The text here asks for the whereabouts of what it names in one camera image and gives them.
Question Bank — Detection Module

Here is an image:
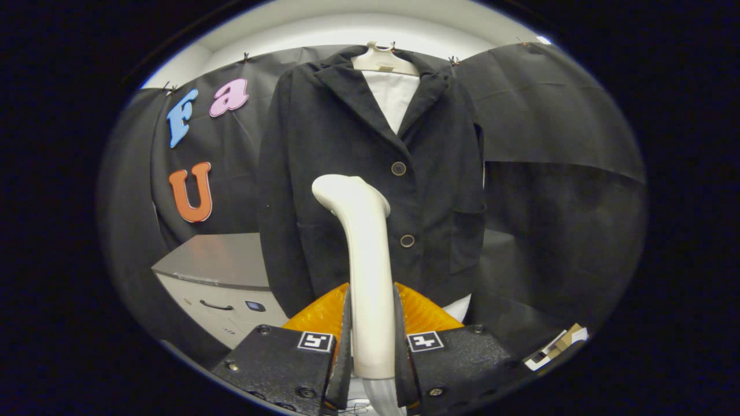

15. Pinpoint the grey cabinet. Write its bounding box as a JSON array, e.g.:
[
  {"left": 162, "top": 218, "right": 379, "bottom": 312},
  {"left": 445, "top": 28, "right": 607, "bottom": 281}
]
[{"left": 151, "top": 232, "right": 290, "bottom": 350}]

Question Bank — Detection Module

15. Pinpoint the black suit jacket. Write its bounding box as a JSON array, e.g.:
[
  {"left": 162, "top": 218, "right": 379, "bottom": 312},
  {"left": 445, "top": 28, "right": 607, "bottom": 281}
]
[{"left": 256, "top": 45, "right": 486, "bottom": 320}]

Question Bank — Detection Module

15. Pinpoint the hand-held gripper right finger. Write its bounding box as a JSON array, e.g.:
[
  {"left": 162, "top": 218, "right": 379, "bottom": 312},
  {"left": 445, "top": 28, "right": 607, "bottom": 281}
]
[{"left": 394, "top": 281, "right": 531, "bottom": 416}]

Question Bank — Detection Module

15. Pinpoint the small cardboard box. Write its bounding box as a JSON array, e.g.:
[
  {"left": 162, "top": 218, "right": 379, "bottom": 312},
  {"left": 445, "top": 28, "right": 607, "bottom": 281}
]
[{"left": 523, "top": 324, "right": 589, "bottom": 371}]

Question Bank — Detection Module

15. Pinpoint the black backdrop cloth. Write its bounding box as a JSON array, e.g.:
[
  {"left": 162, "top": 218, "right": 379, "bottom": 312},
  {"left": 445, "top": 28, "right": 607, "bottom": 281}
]
[{"left": 97, "top": 42, "right": 647, "bottom": 370}]

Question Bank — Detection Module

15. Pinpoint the row of small backdrop clips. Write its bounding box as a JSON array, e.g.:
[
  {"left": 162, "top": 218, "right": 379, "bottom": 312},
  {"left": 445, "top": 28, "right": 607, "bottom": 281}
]
[{"left": 164, "top": 38, "right": 528, "bottom": 95}]

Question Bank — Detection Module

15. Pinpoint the white plastic hanger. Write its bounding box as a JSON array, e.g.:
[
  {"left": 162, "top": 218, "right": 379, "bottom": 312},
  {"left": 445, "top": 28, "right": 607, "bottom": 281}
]
[{"left": 351, "top": 40, "right": 420, "bottom": 77}]

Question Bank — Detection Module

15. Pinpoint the white garment steamer handle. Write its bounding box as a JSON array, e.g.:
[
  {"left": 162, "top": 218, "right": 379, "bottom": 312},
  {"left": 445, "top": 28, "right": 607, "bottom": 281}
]
[{"left": 312, "top": 174, "right": 397, "bottom": 381}]

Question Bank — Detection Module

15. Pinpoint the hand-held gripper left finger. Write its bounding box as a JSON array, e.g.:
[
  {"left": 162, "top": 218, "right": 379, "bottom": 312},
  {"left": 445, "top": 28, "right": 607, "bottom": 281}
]
[{"left": 211, "top": 282, "right": 353, "bottom": 416}]

